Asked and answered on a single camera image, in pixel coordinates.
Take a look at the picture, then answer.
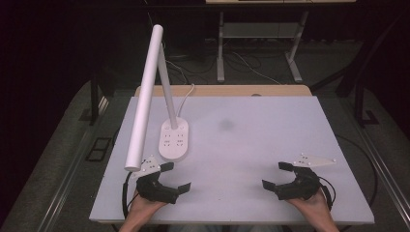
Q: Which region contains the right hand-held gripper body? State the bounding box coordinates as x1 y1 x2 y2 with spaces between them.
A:
276 152 337 202

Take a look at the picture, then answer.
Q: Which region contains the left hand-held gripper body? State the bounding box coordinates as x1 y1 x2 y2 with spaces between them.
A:
131 155 180 205

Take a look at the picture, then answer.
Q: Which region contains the white desk lamp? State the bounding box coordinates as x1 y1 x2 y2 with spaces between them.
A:
124 23 190 172

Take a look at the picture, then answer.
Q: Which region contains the person's left hand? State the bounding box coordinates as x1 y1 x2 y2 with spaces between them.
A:
127 189 169 222

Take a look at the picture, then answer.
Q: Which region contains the person's right hand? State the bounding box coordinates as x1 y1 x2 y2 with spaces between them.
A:
285 188 332 222

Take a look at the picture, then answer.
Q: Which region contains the white table mat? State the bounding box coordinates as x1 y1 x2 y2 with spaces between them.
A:
89 95 376 225

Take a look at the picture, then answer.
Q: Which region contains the black metal stand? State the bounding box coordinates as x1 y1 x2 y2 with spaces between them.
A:
353 75 380 128
89 72 102 127

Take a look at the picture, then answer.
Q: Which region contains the grey metal stand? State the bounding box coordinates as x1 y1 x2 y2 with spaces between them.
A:
216 11 310 84

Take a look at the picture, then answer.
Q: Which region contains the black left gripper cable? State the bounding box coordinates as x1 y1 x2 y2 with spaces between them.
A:
121 171 140 219

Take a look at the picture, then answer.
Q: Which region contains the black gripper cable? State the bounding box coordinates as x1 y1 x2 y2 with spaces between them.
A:
317 175 337 213
121 171 140 219

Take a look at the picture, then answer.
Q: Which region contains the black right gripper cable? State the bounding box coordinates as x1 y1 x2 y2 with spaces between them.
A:
317 175 337 213

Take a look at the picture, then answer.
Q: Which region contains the white lamp cable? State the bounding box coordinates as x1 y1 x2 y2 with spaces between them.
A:
175 83 196 119

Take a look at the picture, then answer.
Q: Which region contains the black floor frame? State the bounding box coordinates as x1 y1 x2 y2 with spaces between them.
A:
84 136 113 163

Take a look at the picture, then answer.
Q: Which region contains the black floor cable loop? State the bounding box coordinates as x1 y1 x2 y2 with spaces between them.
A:
335 133 379 209

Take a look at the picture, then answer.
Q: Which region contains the aluminium floor rail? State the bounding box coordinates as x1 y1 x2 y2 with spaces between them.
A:
352 124 410 223
36 127 95 232

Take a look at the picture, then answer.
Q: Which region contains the white floor cable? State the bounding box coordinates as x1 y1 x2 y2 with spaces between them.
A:
230 51 283 86

